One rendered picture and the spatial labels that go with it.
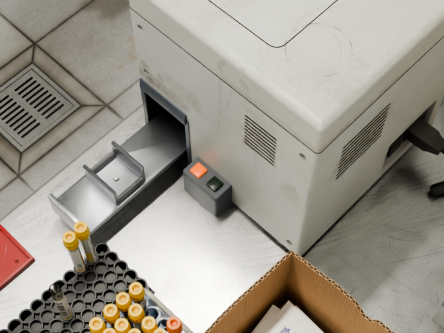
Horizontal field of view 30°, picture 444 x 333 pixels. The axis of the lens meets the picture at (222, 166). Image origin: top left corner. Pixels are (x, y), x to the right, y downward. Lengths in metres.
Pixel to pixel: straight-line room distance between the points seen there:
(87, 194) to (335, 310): 0.34
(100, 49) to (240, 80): 1.53
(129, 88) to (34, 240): 1.22
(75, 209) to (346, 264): 0.34
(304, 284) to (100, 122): 1.36
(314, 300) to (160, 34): 0.34
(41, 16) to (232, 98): 1.62
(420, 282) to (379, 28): 0.35
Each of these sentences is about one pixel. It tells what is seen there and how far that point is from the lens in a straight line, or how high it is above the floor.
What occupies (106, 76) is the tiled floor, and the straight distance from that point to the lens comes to 2.29.
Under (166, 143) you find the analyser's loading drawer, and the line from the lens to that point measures 1.07.
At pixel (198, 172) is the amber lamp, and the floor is 0.93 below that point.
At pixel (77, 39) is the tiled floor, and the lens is 2.38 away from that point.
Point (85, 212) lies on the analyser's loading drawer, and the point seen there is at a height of 0.91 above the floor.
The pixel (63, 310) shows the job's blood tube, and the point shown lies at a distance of 0.97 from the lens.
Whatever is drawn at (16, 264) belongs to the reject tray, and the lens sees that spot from 1.06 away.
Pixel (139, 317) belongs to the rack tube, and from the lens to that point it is 0.89.
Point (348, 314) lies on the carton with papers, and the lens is 0.90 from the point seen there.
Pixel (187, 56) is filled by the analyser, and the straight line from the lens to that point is 0.88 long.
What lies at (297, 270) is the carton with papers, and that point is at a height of 0.99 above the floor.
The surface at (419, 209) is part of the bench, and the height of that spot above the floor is 0.88.
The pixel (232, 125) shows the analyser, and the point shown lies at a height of 1.06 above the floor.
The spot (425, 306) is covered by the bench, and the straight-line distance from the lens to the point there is 1.04.
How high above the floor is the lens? 1.82
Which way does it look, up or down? 60 degrees down
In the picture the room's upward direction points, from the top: 1 degrees counter-clockwise
